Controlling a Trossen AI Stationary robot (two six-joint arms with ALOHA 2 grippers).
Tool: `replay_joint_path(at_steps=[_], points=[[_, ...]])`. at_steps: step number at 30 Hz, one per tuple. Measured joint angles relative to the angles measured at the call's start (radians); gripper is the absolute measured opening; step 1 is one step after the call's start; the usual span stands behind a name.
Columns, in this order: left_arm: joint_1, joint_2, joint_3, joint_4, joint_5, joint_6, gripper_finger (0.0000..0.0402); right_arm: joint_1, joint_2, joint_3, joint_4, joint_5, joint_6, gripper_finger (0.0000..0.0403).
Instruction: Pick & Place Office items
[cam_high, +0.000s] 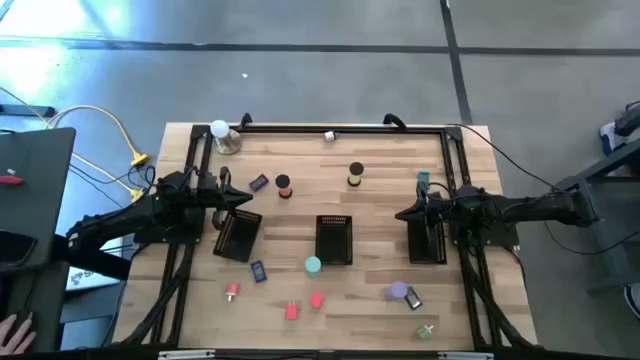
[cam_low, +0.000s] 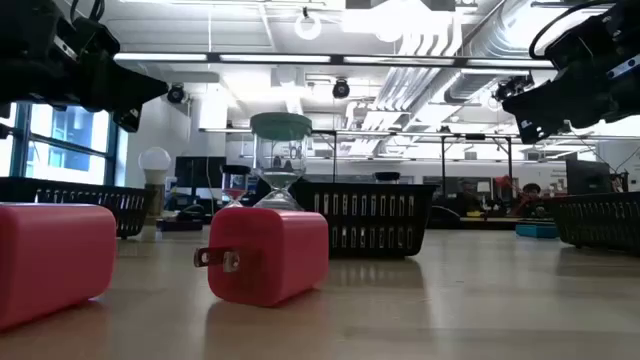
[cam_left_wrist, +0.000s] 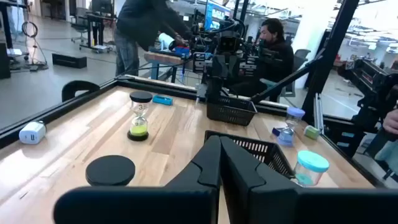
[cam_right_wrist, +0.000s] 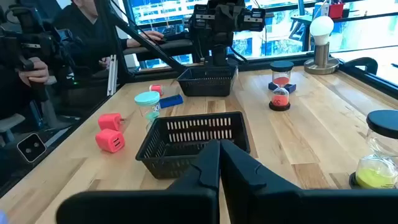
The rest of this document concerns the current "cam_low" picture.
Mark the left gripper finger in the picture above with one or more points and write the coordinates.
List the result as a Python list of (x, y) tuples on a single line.
[(115, 82), (127, 120)]

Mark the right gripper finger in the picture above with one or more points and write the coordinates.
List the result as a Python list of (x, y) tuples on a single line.
[(545, 102), (534, 131)]

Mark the red sand hourglass black caps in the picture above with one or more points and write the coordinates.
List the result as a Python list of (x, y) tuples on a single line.
[(235, 172)]

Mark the teal sand hourglass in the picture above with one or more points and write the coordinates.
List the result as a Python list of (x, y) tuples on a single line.
[(281, 125)]

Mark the pink USB wall charger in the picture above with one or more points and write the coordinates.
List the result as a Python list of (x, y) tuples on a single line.
[(50, 260), (280, 260)]

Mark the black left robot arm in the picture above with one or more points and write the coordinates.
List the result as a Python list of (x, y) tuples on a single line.
[(20, 50)]

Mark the black ceiling spotlight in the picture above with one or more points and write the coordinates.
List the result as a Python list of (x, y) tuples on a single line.
[(512, 87), (176, 94)]

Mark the white light bulb on base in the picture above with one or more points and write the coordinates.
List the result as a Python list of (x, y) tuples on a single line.
[(154, 160)]

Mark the person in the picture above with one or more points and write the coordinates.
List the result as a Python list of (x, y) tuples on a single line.
[(531, 192)]

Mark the black computer monitor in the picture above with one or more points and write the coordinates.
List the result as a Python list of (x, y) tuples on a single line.
[(587, 177), (200, 172)]

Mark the black slotted plastic basket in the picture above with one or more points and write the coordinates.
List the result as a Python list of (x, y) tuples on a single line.
[(100, 192), (600, 220), (370, 220)]

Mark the black metal rack frame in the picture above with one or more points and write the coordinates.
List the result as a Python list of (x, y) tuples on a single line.
[(443, 160)]

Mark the black overhead frame bar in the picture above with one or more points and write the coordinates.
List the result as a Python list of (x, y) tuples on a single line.
[(336, 59)]

